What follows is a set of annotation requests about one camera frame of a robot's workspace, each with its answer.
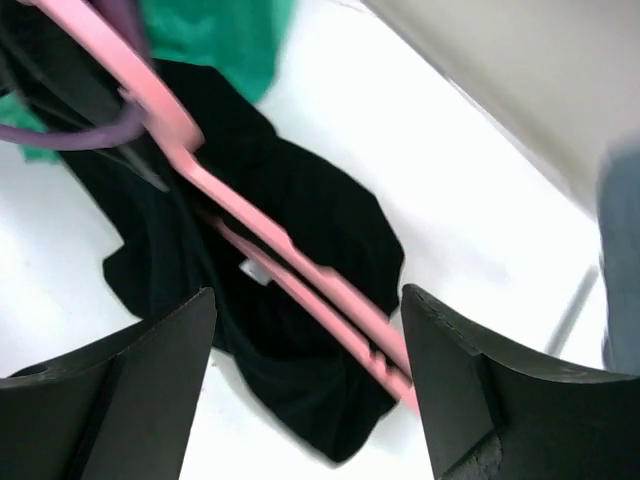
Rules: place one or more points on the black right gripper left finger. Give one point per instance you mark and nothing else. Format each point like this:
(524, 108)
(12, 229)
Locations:
(121, 407)

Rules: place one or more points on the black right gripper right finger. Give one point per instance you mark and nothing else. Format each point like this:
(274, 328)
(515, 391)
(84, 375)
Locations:
(492, 408)

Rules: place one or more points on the pink plastic hanger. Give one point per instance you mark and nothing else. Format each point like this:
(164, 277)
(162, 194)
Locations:
(359, 325)

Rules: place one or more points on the metal clothes rack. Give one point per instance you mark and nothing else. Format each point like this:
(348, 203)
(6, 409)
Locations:
(570, 317)

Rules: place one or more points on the blue denim shorts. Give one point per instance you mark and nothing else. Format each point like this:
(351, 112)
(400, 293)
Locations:
(618, 219)

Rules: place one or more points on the green tank top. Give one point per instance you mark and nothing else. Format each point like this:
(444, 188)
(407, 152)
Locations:
(56, 97)

